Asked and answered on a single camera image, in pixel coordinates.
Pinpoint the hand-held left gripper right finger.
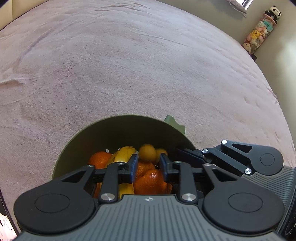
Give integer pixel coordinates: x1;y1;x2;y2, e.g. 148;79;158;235
159;153;243;204

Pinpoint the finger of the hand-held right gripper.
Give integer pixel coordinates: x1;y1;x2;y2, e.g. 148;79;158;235
176;140;257;176

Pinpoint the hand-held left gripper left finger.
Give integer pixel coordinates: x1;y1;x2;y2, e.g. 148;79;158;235
50;154;139;204

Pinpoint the small brown longan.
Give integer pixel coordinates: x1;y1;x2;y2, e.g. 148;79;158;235
156;148;168;160
139;144;157;161

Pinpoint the yellow banana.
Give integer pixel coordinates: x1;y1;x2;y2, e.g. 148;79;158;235
105;146;137;195

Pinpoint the green plastic colander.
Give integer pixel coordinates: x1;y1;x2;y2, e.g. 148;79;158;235
51;114;197;200

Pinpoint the hanging plush toy organizer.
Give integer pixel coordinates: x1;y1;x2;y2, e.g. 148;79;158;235
243;6;282;55

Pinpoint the grey sill cushion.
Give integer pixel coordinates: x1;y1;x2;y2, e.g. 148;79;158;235
225;0;248;17

